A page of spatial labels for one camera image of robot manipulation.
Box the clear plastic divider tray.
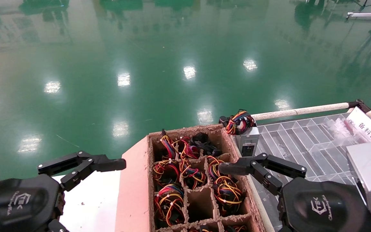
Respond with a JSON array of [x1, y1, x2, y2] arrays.
[[234, 112, 371, 232]]

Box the gray power supply coloured cables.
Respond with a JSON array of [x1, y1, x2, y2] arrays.
[[219, 110, 261, 158], [214, 175, 244, 216]]

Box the white label sign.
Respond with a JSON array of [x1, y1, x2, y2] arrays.
[[346, 106, 371, 153]]

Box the power supply black cables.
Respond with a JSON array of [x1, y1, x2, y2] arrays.
[[190, 132, 223, 157]]

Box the brown cardboard divider box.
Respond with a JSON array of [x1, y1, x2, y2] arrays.
[[147, 124, 268, 232]]

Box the pink cardboard sheet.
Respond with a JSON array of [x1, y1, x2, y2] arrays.
[[115, 136, 150, 232]]

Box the long white frame pipe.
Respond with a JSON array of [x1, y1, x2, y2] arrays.
[[252, 102, 350, 121]]

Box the white stand base bar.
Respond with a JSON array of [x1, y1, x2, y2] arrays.
[[347, 12, 371, 22]]

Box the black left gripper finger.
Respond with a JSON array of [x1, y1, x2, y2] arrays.
[[37, 151, 127, 191]]

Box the power supply red cables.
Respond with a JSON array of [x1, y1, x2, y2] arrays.
[[173, 136, 200, 160]]

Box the clear plastic bags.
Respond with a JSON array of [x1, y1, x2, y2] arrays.
[[326, 117, 366, 145]]

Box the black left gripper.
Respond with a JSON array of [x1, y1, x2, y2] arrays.
[[0, 174, 69, 232]]

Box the black pipe corner connector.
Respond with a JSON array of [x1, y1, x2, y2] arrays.
[[348, 99, 371, 114]]

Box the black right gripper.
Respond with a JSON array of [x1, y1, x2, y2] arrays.
[[218, 153, 370, 232]]

